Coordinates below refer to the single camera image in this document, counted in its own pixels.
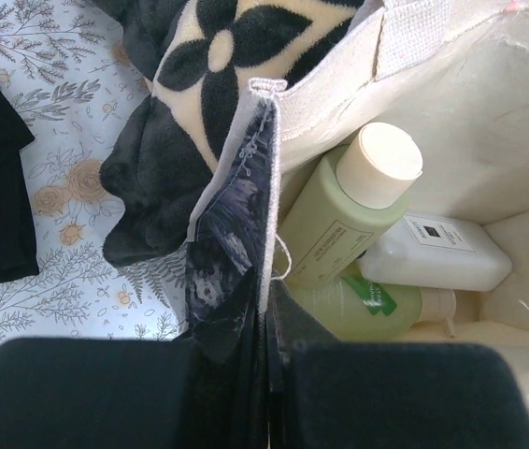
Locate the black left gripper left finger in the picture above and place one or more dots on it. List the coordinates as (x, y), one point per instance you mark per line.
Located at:
(65, 393)

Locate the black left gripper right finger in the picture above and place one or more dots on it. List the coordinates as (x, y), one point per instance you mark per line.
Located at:
(326, 393)

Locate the green liquid bottle black cap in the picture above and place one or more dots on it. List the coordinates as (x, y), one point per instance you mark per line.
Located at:
(355, 309)

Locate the white bottle black cap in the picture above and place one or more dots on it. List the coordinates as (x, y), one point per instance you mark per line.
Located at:
(438, 252)

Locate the green bottle cream cap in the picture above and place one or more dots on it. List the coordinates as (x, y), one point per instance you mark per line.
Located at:
(354, 195)

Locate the beige canvas tote bag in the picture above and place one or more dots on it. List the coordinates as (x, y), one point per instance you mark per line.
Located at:
(453, 74)

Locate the floral table cloth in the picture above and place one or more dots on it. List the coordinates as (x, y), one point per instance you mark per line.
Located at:
(64, 70)

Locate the black floral plush pillow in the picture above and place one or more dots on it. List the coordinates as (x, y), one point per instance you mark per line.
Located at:
(197, 57)

